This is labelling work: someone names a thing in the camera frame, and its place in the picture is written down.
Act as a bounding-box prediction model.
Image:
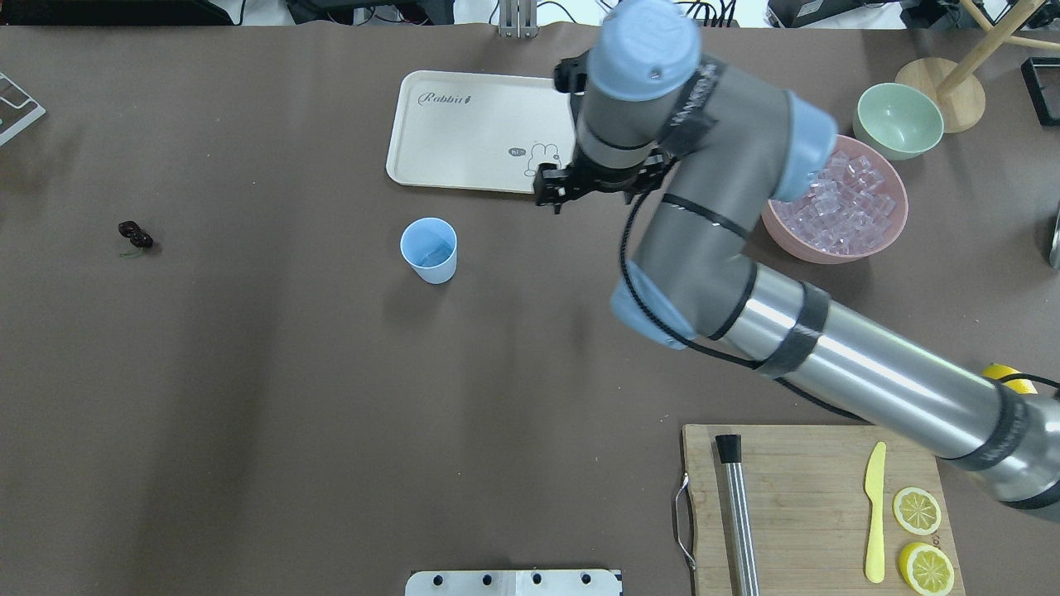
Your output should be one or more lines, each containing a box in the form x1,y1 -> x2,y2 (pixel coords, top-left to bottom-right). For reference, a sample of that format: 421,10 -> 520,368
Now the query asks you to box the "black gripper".
533,148 -> 677,214

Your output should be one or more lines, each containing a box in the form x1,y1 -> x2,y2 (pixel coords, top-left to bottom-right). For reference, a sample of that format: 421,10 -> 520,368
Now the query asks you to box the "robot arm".
532,1 -> 1059,522

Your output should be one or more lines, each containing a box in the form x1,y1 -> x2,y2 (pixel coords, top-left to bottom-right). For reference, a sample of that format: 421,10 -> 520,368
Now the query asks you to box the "light blue plastic cup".
400,218 -> 459,286

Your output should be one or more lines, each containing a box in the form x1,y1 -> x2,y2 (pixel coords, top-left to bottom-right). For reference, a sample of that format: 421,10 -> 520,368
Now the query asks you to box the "clear ice cubes pile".
769,148 -> 900,259

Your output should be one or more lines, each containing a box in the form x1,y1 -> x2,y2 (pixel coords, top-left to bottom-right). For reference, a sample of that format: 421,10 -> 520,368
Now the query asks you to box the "dark cherries pair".
117,220 -> 155,259

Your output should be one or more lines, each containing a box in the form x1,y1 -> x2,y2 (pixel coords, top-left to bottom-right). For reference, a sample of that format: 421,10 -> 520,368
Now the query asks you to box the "metal ice scoop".
1046,209 -> 1060,271

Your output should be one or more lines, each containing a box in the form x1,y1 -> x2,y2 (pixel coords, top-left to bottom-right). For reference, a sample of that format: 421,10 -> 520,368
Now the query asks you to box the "beige rabbit tray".
386,70 -> 576,194

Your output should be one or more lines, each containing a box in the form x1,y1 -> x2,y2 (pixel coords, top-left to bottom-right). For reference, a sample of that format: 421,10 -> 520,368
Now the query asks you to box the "pink bowl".
761,135 -> 908,264

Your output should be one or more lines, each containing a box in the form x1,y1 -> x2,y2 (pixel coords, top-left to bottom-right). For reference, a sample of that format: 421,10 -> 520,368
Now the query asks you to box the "mint green bowl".
853,82 -> 944,161

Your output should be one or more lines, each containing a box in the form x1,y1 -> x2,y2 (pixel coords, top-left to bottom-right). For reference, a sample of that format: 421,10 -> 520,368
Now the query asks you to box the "wooden cutting board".
682,424 -> 946,595

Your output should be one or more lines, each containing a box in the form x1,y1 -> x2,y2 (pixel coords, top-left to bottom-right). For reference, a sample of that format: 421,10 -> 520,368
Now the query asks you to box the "metal muddler black tip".
716,434 -> 761,595

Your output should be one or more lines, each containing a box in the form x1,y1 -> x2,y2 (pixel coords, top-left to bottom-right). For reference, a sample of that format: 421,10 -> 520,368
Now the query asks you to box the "yellow plastic knife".
864,441 -> 887,584

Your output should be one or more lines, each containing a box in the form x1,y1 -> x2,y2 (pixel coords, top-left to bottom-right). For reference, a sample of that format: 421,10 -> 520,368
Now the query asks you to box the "yellow lemon upper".
981,363 -> 1038,395

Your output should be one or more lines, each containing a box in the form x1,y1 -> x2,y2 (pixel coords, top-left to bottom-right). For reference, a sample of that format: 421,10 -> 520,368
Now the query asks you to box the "lemon slice left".
891,487 -> 942,536

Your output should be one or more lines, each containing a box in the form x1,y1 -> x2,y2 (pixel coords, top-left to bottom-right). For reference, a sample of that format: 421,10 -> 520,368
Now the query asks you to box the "lemon slice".
898,542 -> 956,595
891,487 -> 942,536

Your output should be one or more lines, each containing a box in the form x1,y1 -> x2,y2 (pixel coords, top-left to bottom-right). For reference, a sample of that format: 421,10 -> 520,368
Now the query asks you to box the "metal glass rack tray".
1021,57 -> 1059,126

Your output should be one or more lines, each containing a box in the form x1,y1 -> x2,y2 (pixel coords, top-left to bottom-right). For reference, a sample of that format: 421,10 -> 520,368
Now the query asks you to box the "lemon slice right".
898,542 -> 956,595

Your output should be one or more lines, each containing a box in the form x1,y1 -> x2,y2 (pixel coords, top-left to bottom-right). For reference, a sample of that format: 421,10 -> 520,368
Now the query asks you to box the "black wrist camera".
552,50 -> 588,97

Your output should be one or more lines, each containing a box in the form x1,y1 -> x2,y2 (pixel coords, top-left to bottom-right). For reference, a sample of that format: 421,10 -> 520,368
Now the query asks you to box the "aluminium frame post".
497,0 -> 540,39

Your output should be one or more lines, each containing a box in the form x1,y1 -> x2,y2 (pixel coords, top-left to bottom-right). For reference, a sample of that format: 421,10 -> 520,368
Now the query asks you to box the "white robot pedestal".
404,569 -> 624,595

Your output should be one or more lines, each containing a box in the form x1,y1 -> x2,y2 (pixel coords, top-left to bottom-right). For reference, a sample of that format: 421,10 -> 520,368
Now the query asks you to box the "white wire cup rack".
0,73 -> 46,146

